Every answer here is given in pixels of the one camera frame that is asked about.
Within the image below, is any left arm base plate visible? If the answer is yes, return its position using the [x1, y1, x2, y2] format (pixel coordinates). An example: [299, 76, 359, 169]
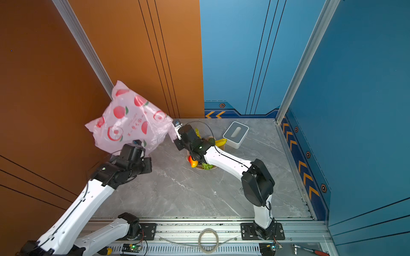
[137, 223, 158, 241]

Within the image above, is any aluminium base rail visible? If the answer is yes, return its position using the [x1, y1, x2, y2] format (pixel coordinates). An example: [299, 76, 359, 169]
[108, 217, 338, 256]

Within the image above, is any red handled screwdriver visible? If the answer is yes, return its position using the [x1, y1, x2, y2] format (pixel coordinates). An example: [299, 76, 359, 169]
[292, 244, 329, 256]

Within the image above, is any white grey tissue box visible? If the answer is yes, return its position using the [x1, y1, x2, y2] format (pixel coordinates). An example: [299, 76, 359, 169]
[223, 121, 249, 149]

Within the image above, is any right green circuit board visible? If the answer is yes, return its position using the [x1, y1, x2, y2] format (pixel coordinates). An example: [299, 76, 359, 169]
[259, 243, 283, 256]

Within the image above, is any yellow banana bunch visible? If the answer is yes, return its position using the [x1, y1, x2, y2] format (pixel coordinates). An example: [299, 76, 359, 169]
[195, 128, 227, 148]

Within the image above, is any coiled clear tube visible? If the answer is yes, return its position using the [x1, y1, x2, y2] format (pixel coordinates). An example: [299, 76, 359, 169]
[159, 228, 238, 254]

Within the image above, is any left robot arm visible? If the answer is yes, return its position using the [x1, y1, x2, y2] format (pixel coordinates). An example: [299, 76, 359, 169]
[16, 140, 152, 256]

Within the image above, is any green circuit board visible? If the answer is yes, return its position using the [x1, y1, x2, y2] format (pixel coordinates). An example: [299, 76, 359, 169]
[121, 243, 143, 253]
[259, 243, 283, 256]

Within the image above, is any aluminium corner post left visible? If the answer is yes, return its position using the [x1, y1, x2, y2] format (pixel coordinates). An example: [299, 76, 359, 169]
[52, 0, 114, 99]

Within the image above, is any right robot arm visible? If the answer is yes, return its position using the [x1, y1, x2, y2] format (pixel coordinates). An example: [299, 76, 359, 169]
[173, 119, 275, 240]

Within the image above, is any aluminium corner post right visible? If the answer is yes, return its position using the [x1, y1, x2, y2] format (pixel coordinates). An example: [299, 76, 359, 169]
[275, 0, 340, 125]

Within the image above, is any red yellow mango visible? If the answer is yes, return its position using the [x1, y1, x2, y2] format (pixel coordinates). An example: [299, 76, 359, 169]
[188, 156, 199, 168]

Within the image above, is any left green circuit board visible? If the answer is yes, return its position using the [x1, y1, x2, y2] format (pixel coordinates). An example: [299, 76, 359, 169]
[121, 243, 143, 253]

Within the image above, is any aluminium corner post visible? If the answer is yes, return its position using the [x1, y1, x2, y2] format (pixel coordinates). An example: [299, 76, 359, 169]
[52, 0, 114, 99]
[275, 0, 340, 125]

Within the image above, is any pink printed plastic bag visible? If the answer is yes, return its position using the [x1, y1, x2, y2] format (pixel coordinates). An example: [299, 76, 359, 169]
[85, 81, 177, 155]

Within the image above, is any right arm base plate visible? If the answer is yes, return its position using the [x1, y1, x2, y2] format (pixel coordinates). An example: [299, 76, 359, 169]
[240, 222, 285, 241]

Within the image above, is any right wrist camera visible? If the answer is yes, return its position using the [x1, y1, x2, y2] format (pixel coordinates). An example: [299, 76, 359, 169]
[173, 119, 183, 140]

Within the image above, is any wooden fruit plate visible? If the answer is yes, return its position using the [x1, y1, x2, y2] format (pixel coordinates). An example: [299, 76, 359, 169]
[186, 137, 227, 170]

